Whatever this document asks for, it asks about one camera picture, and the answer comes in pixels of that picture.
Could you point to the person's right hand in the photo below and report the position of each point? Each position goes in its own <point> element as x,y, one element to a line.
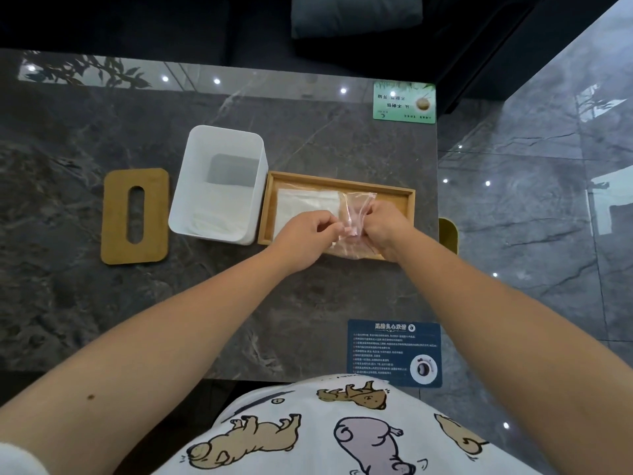
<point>393,232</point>

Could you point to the person's left hand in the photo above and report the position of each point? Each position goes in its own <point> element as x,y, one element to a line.
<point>301,242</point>

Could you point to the person's right thumb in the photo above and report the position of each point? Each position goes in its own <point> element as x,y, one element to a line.
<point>377,211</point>

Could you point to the person's left thumb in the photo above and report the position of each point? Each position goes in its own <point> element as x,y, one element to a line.
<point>334,235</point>

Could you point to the tissue pack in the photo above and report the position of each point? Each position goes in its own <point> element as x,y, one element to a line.
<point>306,205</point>

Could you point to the person's left forearm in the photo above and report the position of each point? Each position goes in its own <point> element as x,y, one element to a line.
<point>148,361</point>

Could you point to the person's right forearm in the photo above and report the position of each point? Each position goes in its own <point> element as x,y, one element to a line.
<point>514,351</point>

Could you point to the wooden tray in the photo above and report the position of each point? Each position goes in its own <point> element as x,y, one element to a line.
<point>395,200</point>

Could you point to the yellow stool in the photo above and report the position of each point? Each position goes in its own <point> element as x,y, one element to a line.
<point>449,236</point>

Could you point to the green card sticker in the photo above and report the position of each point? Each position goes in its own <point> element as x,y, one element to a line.
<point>403,103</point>

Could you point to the white plastic tissue box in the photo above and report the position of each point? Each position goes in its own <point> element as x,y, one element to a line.
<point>222,192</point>

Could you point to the dark blue notice sticker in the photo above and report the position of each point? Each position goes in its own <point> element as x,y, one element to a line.
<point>381,353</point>

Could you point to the white animal print shirt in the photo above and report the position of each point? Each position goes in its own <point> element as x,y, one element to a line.
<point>316,430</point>

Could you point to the grey cushion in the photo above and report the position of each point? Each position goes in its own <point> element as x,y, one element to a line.
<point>356,14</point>

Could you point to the wooden lid with slot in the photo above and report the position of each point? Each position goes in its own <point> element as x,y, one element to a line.
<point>113,217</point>

